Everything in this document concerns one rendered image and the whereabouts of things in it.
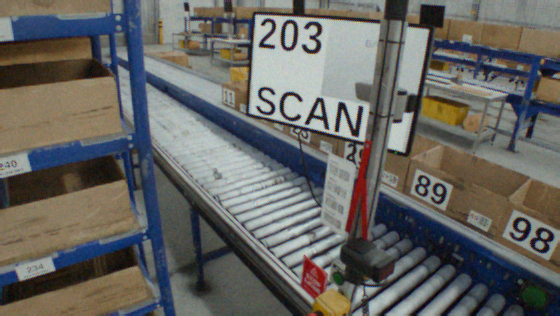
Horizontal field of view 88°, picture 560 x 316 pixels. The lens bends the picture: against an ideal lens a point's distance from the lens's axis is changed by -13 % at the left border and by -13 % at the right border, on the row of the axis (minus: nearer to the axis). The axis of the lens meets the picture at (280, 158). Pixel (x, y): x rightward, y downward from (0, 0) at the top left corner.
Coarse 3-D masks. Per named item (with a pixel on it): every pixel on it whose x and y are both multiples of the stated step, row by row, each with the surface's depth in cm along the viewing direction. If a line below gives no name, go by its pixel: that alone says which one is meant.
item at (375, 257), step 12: (360, 240) 74; (348, 252) 71; (360, 252) 69; (372, 252) 69; (384, 252) 69; (348, 264) 72; (360, 264) 69; (372, 264) 67; (384, 264) 66; (348, 276) 75; (360, 276) 72; (372, 276) 67; (384, 276) 67
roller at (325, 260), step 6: (372, 228) 136; (378, 228) 136; (384, 228) 137; (372, 234) 132; (378, 234) 134; (384, 234) 137; (372, 240) 132; (330, 252) 121; (336, 252) 121; (318, 258) 117; (324, 258) 118; (330, 258) 118; (336, 258) 120; (318, 264) 115; (324, 264) 116; (330, 264) 118; (294, 270) 111; (300, 270) 111; (300, 276) 110
